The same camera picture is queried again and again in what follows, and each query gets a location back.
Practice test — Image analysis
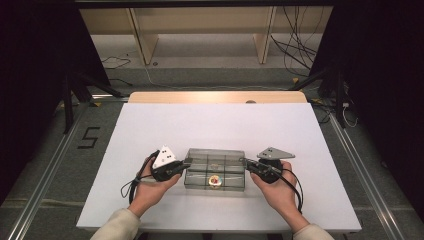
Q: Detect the aluminium floor rail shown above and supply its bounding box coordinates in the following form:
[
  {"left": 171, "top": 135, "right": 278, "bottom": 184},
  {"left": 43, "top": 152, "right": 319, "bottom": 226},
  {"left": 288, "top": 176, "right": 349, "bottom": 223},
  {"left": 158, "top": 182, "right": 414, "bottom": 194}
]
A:
[
  {"left": 327, "top": 112, "right": 407, "bottom": 240},
  {"left": 5, "top": 94, "right": 132, "bottom": 240}
]

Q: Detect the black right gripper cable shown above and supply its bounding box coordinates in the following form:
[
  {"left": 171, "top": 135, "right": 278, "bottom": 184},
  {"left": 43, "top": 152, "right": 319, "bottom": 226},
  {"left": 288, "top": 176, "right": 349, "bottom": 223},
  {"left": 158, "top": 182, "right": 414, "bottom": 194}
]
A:
[{"left": 278, "top": 167, "right": 305, "bottom": 215}]

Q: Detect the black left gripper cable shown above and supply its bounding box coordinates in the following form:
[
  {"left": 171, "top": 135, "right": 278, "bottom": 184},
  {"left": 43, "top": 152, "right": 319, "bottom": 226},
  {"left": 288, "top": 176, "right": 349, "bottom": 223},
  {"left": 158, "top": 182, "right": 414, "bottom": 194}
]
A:
[{"left": 120, "top": 149, "right": 161, "bottom": 206}]

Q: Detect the person's right hand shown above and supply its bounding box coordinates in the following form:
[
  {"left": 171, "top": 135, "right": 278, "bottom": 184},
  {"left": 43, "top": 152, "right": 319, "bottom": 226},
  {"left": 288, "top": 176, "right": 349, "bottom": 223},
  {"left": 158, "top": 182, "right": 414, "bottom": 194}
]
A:
[{"left": 250, "top": 160, "right": 306, "bottom": 223}]

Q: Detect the grey transparent compartment box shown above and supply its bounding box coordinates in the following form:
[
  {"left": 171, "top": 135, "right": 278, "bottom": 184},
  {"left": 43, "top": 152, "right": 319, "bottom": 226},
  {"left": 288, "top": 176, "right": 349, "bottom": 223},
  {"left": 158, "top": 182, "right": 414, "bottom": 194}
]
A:
[{"left": 183, "top": 147, "right": 248, "bottom": 192}]

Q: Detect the black tripod stand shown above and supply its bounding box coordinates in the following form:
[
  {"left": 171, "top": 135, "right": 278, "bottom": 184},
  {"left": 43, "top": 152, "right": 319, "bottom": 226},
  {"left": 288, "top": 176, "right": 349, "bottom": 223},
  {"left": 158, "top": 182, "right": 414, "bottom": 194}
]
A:
[
  {"left": 60, "top": 70, "right": 125, "bottom": 135},
  {"left": 287, "top": 65, "right": 348, "bottom": 130}
]

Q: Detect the black curtain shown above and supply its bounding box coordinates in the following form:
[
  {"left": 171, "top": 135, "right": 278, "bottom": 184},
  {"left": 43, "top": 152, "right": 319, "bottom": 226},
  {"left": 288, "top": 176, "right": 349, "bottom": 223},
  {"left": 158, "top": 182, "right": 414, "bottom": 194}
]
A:
[
  {"left": 309, "top": 0, "right": 424, "bottom": 224},
  {"left": 0, "top": 0, "right": 112, "bottom": 205}
]

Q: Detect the white table board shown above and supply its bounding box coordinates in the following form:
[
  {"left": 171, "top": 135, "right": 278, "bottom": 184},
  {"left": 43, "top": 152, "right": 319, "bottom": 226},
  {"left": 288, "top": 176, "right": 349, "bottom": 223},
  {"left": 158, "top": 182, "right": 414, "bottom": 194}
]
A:
[{"left": 75, "top": 102, "right": 363, "bottom": 234}]

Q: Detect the bundle of black cables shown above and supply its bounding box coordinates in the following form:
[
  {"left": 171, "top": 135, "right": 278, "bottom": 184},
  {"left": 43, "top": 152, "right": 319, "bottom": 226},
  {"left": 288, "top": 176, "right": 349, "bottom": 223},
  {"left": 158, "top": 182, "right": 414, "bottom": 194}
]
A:
[{"left": 270, "top": 5, "right": 322, "bottom": 77}]

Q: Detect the white plug with cable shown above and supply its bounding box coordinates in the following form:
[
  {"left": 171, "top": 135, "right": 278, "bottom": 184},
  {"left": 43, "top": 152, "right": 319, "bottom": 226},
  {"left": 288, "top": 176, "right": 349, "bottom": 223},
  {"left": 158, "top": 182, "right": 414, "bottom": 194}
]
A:
[{"left": 341, "top": 101, "right": 359, "bottom": 129}]

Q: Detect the round cartoon badge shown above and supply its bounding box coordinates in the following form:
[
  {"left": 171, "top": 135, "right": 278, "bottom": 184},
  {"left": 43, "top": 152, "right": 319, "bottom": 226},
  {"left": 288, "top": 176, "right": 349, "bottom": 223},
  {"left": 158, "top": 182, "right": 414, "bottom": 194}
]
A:
[{"left": 208, "top": 174, "right": 224, "bottom": 188}]

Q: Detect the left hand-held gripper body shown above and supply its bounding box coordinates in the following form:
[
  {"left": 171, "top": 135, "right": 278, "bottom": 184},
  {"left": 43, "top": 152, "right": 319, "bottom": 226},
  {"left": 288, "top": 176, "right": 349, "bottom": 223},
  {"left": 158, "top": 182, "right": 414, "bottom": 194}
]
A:
[{"left": 150, "top": 144, "right": 185, "bottom": 183}]

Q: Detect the person's left hand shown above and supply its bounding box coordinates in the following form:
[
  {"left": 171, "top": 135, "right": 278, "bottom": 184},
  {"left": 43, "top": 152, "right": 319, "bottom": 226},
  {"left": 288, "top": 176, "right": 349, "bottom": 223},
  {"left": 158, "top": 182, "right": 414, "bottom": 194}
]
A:
[{"left": 127, "top": 155, "right": 183, "bottom": 218}]

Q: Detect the thin black floor cable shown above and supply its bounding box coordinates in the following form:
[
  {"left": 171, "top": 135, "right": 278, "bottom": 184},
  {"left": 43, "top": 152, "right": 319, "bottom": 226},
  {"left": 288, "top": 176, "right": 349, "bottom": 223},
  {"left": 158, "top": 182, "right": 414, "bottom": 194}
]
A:
[{"left": 101, "top": 55, "right": 134, "bottom": 88}]

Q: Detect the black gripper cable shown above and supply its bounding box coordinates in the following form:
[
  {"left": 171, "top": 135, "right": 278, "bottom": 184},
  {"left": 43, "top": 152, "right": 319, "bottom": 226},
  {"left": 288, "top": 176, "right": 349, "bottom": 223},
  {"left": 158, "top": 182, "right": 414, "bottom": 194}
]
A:
[
  {"left": 120, "top": 149, "right": 161, "bottom": 206},
  {"left": 278, "top": 167, "right": 305, "bottom": 215}
]

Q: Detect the light wooden shelf unit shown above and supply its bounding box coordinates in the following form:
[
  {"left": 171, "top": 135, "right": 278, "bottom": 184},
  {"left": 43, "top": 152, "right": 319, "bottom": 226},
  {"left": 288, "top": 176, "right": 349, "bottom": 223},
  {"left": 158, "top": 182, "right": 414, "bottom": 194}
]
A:
[{"left": 79, "top": 5, "right": 334, "bottom": 66}]

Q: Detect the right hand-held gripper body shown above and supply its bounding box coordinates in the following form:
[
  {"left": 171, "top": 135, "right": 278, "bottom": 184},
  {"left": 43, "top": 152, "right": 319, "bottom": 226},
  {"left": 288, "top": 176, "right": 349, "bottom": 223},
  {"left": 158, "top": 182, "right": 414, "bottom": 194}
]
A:
[{"left": 248, "top": 146, "right": 296, "bottom": 185}]

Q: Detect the light wooden table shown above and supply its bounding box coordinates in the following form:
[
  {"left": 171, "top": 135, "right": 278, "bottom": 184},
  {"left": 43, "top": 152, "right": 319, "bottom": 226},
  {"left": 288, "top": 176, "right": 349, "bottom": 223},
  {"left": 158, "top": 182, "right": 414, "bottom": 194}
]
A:
[{"left": 128, "top": 91, "right": 308, "bottom": 104}]

